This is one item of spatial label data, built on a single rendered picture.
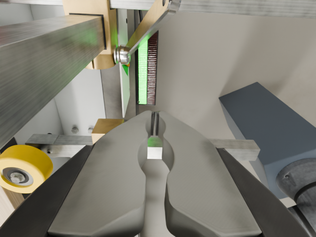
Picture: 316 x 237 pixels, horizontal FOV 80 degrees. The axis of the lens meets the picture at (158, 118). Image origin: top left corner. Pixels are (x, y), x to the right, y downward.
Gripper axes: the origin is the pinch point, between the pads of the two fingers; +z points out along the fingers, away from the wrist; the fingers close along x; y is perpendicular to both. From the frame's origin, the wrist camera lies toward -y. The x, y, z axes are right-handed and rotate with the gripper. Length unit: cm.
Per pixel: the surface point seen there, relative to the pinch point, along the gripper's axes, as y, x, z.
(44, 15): -2.1, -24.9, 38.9
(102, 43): -1.7, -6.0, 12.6
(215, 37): 9, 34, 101
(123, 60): 0.8, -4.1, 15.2
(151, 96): 13.2, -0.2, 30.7
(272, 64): 23, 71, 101
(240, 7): -5.9, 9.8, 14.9
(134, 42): -3.0, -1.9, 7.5
